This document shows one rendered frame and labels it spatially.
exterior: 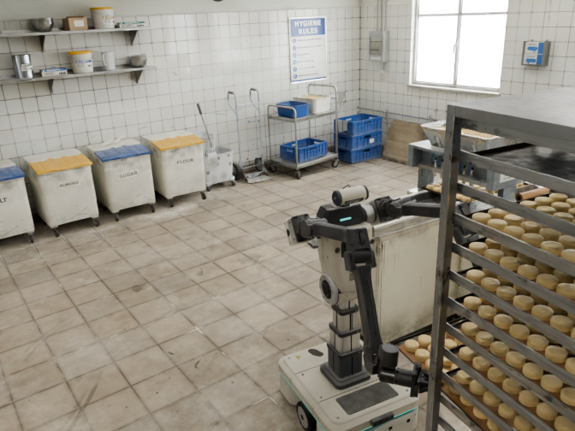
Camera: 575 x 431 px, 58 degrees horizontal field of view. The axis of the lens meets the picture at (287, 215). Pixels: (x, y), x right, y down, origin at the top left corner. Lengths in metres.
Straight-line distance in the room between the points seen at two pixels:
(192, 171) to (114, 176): 0.91
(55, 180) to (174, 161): 1.29
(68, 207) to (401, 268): 3.69
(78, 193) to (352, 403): 3.92
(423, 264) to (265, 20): 4.74
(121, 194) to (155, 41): 1.86
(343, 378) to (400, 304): 0.76
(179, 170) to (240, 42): 1.97
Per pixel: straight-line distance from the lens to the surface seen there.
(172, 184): 6.15
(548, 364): 1.47
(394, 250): 3.16
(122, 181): 5.91
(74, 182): 5.76
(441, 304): 1.64
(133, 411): 3.26
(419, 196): 3.61
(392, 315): 3.37
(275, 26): 7.41
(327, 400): 2.75
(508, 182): 3.42
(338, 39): 8.11
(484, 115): 1.37
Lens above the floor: 2.06
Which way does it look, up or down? 21 degrees down
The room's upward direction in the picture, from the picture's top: 3 degrees counter-clockwise
